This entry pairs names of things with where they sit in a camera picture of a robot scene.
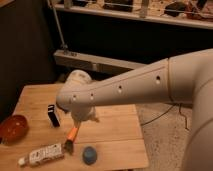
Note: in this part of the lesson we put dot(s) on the black eraser block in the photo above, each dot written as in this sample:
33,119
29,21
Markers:
52,114

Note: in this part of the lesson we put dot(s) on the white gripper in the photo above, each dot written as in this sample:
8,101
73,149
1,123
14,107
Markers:
81,114

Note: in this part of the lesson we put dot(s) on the red orange bowl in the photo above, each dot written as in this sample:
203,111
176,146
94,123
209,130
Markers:
13,129

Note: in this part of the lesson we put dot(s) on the white tube with label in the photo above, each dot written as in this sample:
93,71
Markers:
42,155

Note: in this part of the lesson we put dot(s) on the metal window rail frame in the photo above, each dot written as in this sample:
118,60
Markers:
188,13

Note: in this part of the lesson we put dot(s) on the orange marker pen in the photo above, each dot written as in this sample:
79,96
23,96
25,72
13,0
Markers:
70,139

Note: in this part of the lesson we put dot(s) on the wooden table top board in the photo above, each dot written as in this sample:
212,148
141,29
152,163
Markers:
117,138

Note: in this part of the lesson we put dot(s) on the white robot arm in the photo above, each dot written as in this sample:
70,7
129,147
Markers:
186,78

